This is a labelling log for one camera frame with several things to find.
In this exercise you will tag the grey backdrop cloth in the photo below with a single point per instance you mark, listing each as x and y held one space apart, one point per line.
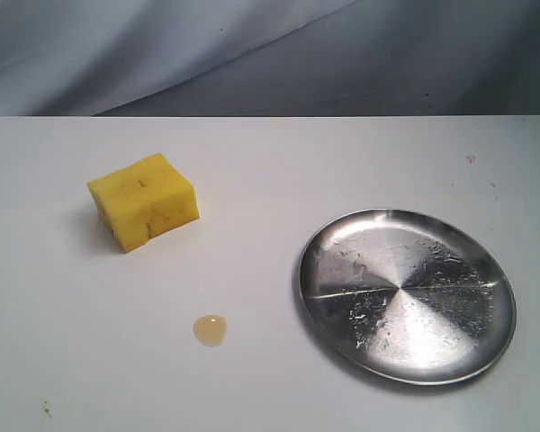
265 58

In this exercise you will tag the yellow sponge block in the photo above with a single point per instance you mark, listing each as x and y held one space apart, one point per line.
144 200

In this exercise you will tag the round steel plate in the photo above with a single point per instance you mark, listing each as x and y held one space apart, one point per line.
406 296

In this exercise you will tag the amber liquid spill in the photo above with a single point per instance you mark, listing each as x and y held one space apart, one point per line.
210 330

